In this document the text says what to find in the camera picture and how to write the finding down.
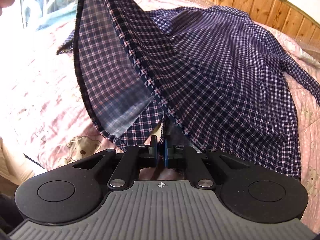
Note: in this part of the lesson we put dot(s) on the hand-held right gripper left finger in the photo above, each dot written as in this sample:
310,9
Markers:
155,155

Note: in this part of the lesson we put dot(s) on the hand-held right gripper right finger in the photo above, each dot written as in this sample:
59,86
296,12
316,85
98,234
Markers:
167,155

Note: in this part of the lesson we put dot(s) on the navy plaid shirt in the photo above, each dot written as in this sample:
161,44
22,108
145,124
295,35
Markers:
212,67

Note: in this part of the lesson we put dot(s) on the pink bear-printed quilt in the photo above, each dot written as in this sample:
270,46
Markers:
37,92

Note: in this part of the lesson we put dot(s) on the wooden headboard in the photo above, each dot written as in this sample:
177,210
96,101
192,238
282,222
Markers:
262,2

